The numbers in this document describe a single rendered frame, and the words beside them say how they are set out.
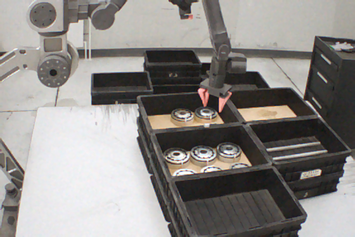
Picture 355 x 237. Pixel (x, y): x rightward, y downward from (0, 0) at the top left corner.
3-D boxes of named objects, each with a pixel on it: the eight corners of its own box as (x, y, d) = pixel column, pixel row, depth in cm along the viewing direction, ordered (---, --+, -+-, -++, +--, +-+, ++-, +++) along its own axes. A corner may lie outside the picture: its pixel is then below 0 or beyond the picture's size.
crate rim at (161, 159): (168, 184, 147) (168, 179, 146) (149, 136, 172) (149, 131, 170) (272, 170, 157) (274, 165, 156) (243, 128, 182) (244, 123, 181)
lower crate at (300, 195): (262, 210, 168) (268, 187, 162) (236, 166, 192) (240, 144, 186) (338, 193, 178) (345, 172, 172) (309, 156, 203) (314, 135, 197)
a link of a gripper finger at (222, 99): (212, 103, 166) (215, 82, 161) (229, 109, 163) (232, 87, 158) (204, 110, 161) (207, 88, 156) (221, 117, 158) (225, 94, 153)
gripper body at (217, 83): (206, 82, 163) (209, 64, 159) (231, 90, 159) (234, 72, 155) (198, 88, 158) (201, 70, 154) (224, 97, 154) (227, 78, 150)
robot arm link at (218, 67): (210, 52, 154) (213, 59, 149) (228, 53, 155) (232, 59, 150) (208, 70, 157) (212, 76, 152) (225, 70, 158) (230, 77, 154)
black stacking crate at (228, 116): (149, 156, 177) (149, 132, 171) (135, 118, 201) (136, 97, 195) (239, 146, 187) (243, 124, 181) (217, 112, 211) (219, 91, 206)
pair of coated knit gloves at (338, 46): (334, 52, 290) (335, 48, 288) (323, 42, 306) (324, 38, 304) (360, 54, 294) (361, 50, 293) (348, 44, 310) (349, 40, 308)
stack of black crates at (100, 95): (92, 152, 289) (90, 92, 266) (92, 128, 314) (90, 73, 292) (151, 150, 296) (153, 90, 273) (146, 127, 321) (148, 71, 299)
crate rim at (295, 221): (193, 246, 122) (194, 240, 121) (168, 184, 147) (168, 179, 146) (307, 222, 133) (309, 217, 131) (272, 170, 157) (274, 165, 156)
